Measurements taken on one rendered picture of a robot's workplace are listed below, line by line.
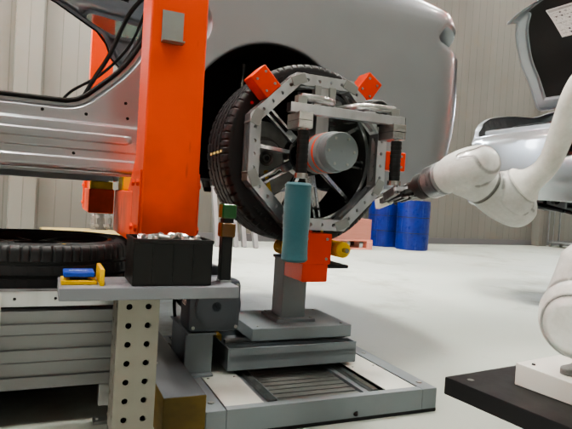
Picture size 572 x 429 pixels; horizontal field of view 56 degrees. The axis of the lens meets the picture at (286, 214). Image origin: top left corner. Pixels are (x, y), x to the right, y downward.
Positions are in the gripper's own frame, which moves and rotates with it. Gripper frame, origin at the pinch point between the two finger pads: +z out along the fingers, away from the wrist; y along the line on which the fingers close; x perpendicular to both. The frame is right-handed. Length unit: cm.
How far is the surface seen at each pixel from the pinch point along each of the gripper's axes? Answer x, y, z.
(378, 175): -17.4, -19.8, 25.2
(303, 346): 42, 5, 46
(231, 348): 41, 32, 49
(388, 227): -126, -474, 567
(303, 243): 9.2, 16.1, 22.7
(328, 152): -18.9, 10.5, 12.1
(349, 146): -21.3, 2.7, 10.8
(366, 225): -118, -393, 520
